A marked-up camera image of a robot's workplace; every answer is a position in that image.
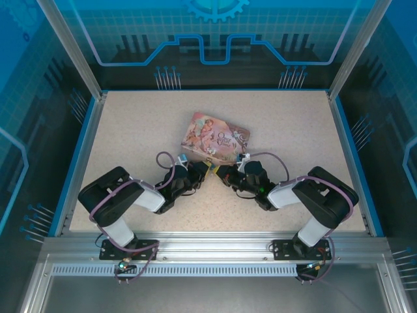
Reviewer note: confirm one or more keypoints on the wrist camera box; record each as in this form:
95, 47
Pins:
243, 157
182, 159

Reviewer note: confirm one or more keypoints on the aluminium side rail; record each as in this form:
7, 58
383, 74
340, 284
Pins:
353, 163
81, 163

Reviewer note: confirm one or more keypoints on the aluminium mounting rail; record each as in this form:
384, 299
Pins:
215, 244

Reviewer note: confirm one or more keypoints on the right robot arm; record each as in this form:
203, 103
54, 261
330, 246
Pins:
325, 195

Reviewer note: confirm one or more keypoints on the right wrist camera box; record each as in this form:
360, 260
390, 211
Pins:
243, 157

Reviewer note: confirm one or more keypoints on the aluminium frame post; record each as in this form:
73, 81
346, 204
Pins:
75, 52
355, 52

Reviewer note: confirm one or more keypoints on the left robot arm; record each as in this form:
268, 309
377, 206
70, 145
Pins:
110, 202

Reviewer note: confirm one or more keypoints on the small connector with green light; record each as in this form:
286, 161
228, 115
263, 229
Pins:
123, 265
315, 265

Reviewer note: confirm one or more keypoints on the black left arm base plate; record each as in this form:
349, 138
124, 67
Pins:
146, 249

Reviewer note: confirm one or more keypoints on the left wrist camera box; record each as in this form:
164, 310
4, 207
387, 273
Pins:
182, 159

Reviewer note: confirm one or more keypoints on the pink illustrated tin box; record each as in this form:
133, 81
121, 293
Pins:
215, 137

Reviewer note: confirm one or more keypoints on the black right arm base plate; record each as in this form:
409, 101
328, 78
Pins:
281, 249

